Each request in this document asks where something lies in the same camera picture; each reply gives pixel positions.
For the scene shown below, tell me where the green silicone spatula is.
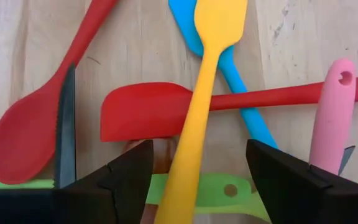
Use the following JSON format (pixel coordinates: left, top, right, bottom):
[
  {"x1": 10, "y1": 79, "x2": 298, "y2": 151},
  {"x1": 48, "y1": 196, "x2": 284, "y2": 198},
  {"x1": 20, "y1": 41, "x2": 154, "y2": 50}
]
[{"x1": 0, "y1": 157, "x2": 253, "y2": 207}]

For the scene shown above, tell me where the steel knife black riveted handle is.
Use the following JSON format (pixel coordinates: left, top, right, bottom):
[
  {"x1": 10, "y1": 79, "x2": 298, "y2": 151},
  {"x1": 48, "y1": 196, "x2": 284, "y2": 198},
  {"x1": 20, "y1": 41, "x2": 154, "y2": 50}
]
[{"x1": 337, "y1": 145, "x2": 356, "y2": 177}]

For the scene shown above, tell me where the red silicone spoon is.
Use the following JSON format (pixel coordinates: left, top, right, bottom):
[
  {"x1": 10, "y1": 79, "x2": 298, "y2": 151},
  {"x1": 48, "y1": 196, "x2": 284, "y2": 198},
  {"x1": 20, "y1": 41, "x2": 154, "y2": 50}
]
[{"x1": 0, "y1": 0, "x2": 119, "y2": 186}]

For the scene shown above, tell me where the brown wooden spoon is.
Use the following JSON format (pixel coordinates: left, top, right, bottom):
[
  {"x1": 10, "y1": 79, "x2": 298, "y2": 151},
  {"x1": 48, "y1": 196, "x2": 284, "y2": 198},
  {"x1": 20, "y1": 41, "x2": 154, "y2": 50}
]
[{"x1": 124, "y1": 136, "x2": 180, "y2": 224}]

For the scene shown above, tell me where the blue silicone spatula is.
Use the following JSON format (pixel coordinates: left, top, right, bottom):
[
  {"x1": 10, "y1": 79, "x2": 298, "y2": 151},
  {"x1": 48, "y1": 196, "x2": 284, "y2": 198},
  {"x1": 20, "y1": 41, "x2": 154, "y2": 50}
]
[{"x1": 168, "y1": 0, "x2": 279, "y2": 150}]

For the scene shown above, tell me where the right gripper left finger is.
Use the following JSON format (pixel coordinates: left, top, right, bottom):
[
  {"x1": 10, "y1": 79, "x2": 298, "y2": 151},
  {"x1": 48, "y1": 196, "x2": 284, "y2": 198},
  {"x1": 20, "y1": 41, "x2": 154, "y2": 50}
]
[{"x1": 53, "y1": 139, "x2": 154, "y2": 224}]

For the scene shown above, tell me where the black serrated knife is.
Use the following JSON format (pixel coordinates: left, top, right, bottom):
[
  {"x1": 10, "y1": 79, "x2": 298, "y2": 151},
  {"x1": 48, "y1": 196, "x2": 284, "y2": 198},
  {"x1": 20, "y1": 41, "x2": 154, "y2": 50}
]
[{"x1": 53, "y1": 63, "x2": 77, "y2": 190}]

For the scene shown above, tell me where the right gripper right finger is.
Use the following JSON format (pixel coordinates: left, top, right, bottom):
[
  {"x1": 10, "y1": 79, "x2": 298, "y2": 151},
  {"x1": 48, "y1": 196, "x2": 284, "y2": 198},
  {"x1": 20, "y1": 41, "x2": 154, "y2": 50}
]
[{"x1": 247, "y1": 139, "x2": 358, "y2": 224}]

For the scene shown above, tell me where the red silicone spatula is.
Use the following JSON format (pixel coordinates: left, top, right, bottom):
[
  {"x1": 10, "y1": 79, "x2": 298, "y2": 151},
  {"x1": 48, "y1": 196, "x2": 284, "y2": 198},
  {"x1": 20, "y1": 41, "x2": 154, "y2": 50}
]
[{"x1": 99, "y1": 74, "x2": 358, "y2": 143}]

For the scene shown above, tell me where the green silicone spoon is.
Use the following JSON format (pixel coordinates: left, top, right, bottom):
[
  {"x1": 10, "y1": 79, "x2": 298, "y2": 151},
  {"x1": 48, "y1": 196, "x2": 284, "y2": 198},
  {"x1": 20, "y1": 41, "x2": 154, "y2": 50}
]
[{"x1": 194, "y1": 194, "x2": 273, "y2": 224}]

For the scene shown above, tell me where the yellow silicone spatula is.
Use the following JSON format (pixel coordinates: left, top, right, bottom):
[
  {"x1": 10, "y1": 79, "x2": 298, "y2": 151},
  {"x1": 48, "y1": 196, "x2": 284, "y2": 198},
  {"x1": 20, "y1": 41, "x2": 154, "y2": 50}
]
[{"x1": 154, "y1": 0, "x2": 249, "y2": 224}]

